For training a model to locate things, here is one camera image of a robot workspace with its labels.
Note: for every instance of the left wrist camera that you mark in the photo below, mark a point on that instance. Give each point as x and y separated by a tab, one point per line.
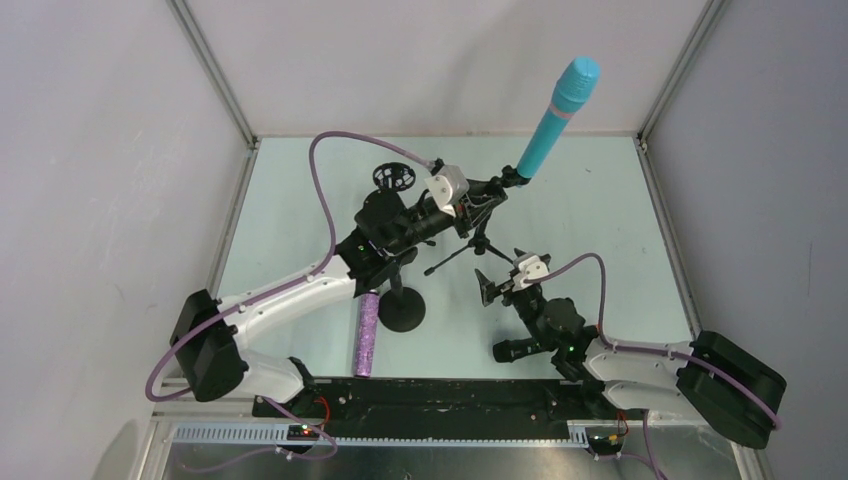
447	185

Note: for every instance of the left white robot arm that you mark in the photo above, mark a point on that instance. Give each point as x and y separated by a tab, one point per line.
212	340

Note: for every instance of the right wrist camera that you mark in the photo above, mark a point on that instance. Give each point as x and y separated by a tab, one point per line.
526	275

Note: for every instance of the black microphone orange tip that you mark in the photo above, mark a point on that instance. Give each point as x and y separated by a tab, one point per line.
509	351

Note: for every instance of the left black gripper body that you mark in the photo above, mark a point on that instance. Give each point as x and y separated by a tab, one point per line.
469	203

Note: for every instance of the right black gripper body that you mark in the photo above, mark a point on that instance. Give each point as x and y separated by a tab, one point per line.
506	288

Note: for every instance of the shock mount tripod stand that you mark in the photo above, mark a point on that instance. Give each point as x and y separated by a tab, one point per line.
393	177

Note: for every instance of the round base mic stand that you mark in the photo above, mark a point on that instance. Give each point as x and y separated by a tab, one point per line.
401	309

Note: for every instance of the clip tripod mic stand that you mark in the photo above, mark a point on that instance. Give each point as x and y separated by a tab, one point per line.
478	241

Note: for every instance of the slotted cable duct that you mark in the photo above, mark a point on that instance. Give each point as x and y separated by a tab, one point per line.
281	434

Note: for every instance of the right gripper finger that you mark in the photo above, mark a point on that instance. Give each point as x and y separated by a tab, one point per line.
522	257
489	291

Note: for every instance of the purple glitter microphone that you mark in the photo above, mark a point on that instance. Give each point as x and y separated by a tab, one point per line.
365	339

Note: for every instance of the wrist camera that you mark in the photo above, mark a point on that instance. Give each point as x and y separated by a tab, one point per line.
526	275
447	185

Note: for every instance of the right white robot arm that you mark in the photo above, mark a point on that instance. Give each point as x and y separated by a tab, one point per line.
709	378

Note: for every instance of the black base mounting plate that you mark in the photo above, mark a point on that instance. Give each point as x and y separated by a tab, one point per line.
454	409

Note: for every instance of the light blue microphone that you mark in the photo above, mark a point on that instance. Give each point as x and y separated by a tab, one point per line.
571	92

